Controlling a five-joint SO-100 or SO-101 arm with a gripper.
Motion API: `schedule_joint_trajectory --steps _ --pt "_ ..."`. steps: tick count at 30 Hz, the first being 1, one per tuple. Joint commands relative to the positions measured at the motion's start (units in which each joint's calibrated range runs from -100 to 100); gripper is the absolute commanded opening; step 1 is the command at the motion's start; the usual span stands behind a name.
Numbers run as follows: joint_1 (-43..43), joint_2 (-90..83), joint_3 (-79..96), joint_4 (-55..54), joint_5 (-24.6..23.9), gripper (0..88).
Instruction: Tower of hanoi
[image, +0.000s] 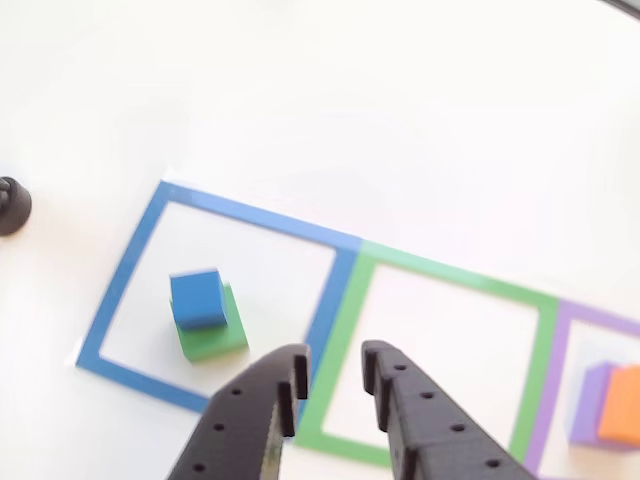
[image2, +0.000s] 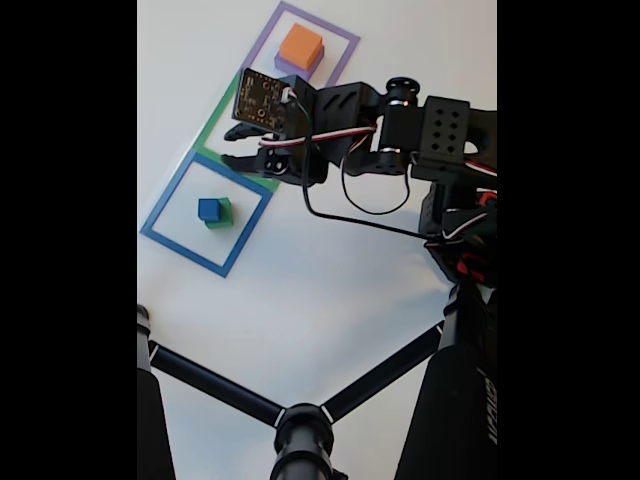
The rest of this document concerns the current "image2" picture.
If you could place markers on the black tripod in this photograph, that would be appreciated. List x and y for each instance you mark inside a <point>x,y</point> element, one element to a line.
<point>300,435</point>

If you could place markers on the gripper camera board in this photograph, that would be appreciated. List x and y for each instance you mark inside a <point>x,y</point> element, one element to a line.
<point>260,100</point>

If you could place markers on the small blue cube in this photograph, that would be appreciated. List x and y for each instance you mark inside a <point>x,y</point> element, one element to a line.
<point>208,209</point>

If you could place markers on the blue square frame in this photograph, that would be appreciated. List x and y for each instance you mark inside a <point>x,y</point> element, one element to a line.
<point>200,255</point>

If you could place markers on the purple square frame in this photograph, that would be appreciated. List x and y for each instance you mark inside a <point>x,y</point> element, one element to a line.
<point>345,55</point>

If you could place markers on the orange cube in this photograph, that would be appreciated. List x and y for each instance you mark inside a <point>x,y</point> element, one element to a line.
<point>300,45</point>

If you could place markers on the green square frame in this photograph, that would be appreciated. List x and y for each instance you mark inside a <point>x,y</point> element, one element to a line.
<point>212,125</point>

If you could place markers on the purple block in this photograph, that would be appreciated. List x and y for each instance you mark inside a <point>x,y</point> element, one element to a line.
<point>295,72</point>

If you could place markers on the red black table clamp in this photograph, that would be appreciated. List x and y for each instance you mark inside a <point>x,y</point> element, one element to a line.
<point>470,265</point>

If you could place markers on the green cube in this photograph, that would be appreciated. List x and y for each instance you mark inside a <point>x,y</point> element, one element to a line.
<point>224,217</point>

